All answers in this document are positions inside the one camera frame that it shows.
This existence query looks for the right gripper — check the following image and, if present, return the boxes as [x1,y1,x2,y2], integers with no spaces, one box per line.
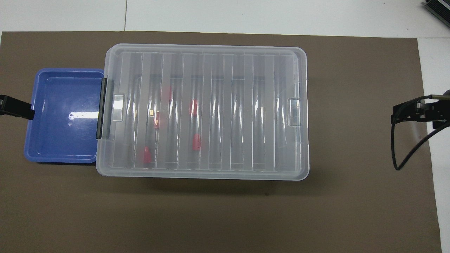
[417,90,450,130]

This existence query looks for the clear plastic storage box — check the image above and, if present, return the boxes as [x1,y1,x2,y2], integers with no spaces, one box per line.
[95,43,310,181]
[104,53,305,176]

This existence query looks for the black box latch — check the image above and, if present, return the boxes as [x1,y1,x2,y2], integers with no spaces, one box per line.
[96,78,108,140]

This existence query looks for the black ribbed device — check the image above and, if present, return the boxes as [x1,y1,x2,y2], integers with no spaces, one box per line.
[422,0,450,24]

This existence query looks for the blue plastic tray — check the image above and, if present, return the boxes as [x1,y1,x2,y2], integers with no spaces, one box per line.
[24,68,106,165]

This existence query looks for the black cable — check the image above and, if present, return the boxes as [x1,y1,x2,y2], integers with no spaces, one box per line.
[391,94,450,171]

